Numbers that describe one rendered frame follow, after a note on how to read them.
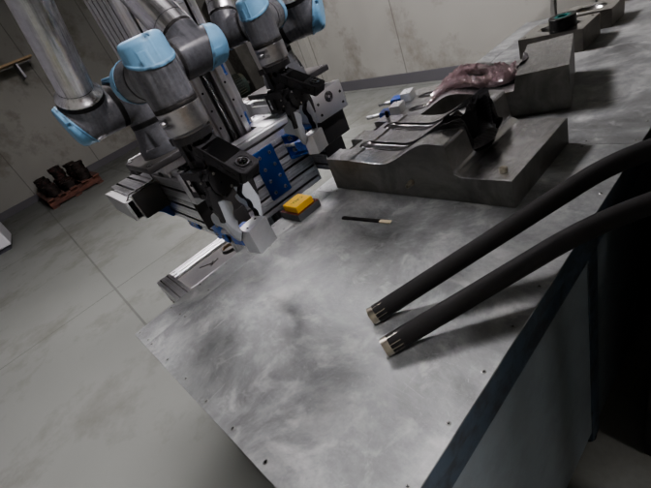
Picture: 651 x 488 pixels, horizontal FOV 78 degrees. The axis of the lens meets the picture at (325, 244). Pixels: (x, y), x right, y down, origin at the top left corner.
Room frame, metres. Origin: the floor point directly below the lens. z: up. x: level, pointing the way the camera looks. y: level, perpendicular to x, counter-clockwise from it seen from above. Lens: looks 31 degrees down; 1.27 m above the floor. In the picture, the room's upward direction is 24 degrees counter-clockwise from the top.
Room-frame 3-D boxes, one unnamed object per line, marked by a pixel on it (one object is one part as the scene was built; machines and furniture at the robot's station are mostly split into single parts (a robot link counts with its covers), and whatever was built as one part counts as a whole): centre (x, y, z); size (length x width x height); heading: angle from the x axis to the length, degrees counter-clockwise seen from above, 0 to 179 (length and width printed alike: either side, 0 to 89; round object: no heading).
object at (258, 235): (0.74, 0.14, 0.93); 0.13 x 0.05 x 0.05; 41
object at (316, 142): (1.13, -0.06, 0.93); 0.13 x 0.05 x 0.05; 45
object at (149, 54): (0.73, 0.13, 1.25); 0.09 x 0.08 x 0.11; 31
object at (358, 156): (0.90, -0.34, 0.87); 0.50 x 0.26 x 0.14; 32
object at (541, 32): (1.34, -1.01, 0.84); 0.20 x 0.15 x 0.07; 32
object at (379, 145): (0.92, -0.34, 0.92); 0.35 x 0.16 x 0.09; 32
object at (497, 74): (1.16, -0.59, 0.90); 0.26 x 0.18 x 0.08; 49
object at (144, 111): (1.29, 0.32, 1.20); 0.13 x 0.12 x 0.14; 121
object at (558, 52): (1.16, -0.60, 0.86); 0.50 x 0.26 x 0.11; 49
